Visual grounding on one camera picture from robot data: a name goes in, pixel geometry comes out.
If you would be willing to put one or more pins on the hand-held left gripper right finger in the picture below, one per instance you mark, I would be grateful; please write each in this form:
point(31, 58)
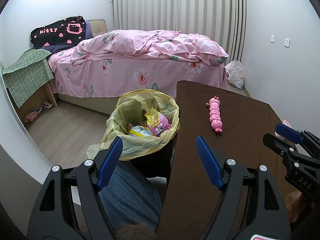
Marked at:
point(208, 166)

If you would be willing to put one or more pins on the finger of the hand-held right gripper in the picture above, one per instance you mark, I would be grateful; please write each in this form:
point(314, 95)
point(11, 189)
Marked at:
point(277, 147)
point(287, 131)

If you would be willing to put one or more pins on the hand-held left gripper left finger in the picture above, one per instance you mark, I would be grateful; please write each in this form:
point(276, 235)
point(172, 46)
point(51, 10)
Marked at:
point(110, 160)

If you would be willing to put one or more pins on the yellow white packet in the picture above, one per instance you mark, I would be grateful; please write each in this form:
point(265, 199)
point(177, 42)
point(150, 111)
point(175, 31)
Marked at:
point(137, 131)

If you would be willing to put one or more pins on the black trash bin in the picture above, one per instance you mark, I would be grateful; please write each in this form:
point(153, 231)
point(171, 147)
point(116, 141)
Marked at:
point(150, 165)

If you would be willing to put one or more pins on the yellow plastic trash bag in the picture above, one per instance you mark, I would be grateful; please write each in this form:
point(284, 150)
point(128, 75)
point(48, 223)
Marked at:
point(117, 120)

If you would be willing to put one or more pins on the pink yellow snack packet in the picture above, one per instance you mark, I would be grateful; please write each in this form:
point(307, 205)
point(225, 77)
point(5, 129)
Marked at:
point(156, 122)

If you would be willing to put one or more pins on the person's right hand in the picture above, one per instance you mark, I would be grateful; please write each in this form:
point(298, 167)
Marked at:
point(292, 201)

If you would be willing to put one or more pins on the pink white bottle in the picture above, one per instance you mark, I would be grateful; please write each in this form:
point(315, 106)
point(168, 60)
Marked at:
point(287, 123)

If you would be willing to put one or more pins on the person's leg in jeans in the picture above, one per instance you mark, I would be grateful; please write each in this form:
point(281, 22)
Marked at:
point(130, 192)

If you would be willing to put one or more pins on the pink caterpillar toy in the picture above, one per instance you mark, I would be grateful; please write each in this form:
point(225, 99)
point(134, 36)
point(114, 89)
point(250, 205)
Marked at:
point(216, 115)

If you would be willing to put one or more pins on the brown fuzzy cloth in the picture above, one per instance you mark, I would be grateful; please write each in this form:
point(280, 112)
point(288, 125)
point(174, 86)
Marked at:
point(135, 233)

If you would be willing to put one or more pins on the white plastic bag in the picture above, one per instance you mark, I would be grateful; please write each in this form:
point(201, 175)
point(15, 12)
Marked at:
point(235, 73)

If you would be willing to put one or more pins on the white sneaker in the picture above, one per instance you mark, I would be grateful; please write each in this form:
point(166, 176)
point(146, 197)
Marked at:
point(47, 104)
point(36, 110)

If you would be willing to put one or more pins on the pink floral bed sheet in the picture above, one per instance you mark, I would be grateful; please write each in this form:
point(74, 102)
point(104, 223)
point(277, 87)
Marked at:
point(120, 75)

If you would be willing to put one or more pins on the pink slipper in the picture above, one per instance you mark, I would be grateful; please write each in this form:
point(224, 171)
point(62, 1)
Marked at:
point(31, 117)

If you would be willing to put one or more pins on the wooden nightstand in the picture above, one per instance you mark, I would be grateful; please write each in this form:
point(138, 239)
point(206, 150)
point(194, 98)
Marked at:
point(42, 95)

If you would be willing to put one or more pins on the green checked cloth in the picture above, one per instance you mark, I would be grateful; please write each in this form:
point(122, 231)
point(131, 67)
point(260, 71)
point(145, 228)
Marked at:
point(25, 80)

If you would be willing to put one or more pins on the pink floral duvet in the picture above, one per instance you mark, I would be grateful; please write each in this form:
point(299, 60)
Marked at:
point(140, 42)

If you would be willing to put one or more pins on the black pink cat blanket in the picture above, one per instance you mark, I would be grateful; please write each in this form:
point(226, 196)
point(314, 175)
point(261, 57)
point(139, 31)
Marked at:
point(50, 38)

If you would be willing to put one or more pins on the grey pleated curtain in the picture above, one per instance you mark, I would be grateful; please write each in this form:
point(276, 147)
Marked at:
point(175, 5)

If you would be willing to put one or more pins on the white wall switch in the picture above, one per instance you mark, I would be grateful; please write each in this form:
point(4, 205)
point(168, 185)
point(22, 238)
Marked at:
point(272, 38)
point(286, 42)

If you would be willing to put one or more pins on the beige bed frame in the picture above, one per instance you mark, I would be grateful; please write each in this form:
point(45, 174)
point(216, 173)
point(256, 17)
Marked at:
point(98, 27)

